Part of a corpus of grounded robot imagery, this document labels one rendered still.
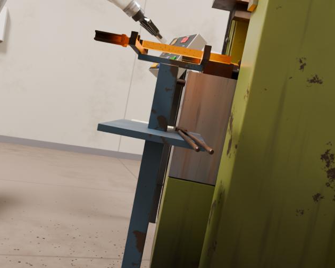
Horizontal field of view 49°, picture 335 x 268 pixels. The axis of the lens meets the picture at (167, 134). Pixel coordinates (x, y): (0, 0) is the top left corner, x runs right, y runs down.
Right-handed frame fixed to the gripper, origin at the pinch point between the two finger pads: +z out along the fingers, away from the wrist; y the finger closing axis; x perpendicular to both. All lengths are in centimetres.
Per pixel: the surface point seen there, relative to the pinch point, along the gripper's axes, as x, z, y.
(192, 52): -29, -13, 94
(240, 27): 21.8, 18.8, 37.0
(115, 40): -40, -31, 81
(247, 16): 17, 10, 57
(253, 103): -27, 14, 98
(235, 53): 10.3, 25.5, 37.0
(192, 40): 10.9, 13.2, 5.8
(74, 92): -39, 20, -232
